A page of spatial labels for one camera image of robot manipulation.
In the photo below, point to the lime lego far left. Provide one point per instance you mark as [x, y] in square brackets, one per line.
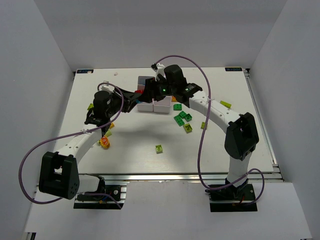
[91, 106]

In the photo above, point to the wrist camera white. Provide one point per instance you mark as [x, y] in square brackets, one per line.
[159, 70]
[105, 86]

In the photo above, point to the blue table label right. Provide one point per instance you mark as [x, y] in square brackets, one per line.
[233, 69]

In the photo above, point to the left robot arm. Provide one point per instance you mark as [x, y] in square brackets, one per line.
[59, 175]

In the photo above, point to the lime green sloped lego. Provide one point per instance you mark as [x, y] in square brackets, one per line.
[226, 104]

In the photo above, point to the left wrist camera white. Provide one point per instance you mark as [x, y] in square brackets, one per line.
[105, 86]

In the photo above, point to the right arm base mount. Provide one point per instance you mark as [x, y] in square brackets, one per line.
[233, 199]

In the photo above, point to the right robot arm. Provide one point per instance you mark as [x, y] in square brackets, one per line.
[241, 134]

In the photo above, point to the lime green small lego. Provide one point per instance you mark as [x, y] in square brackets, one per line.
[203, 126]

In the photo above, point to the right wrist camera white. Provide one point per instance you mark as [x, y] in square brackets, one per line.
[159, 70]

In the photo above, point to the blue table label left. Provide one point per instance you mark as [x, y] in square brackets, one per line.
[84, 71]

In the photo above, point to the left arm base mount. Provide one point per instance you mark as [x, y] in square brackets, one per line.
[97, 193]

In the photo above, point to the green L-shaped lego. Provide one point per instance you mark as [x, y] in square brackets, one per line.
[185, 116]

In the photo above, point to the lime lego brick left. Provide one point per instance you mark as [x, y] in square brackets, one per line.
[108, 134]

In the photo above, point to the yellow flower lego brick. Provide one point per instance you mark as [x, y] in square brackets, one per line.
[104, 142]

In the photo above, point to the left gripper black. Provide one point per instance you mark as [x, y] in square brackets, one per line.
[126, 103]

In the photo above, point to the green lego brick lower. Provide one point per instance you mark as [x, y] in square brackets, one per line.
[179, 120]

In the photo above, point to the lime lego brick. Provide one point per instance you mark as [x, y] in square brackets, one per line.
[108, 134]
[159, 149]

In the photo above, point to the blue table label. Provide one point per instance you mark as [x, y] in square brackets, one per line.
[233, 69]
[84, 71]

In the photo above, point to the olive green lego brick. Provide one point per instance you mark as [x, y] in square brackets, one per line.
[188, 128]

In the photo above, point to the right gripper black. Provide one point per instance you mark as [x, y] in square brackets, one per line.
[152, 89]

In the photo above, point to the aluminium rail front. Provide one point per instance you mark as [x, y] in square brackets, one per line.
[145, 177]

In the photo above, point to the lime lego brick center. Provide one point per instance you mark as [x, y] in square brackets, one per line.
[159, 149]

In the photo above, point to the white right divided container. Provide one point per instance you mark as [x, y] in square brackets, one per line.
[163, 106]

